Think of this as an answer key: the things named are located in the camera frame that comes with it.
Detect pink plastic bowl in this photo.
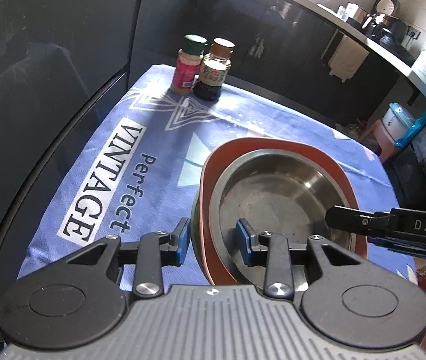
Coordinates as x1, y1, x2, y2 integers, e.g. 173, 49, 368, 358
191, 137, 367, 287

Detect stainless steel bowl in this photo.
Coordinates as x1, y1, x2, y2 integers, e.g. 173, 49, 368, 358
203, 149, 358, 286

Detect pink plastic stool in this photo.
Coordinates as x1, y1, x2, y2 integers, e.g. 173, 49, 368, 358
359, 119, 398, 164

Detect blue patterned tablecloth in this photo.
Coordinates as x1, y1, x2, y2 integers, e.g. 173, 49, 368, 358
19, 65, 398, 275

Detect white rice cooker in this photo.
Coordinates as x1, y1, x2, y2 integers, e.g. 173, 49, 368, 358
382, 102, 415, 141

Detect brown cap sauce bottle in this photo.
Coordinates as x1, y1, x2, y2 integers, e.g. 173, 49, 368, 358
193, 37, 235, 102

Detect green cap spice jar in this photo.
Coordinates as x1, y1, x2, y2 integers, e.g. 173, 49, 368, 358
171, 34, 207, 95

